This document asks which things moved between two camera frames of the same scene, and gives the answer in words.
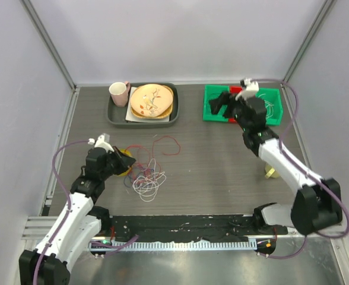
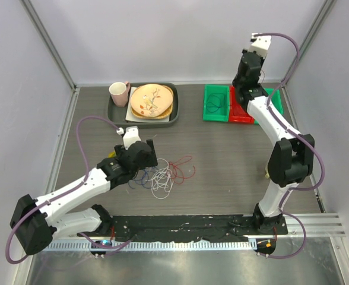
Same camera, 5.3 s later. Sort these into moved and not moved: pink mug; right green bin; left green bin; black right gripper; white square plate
Moved: black right gripper
Not moved: white square plate; right green bin; pink mug; left green bin
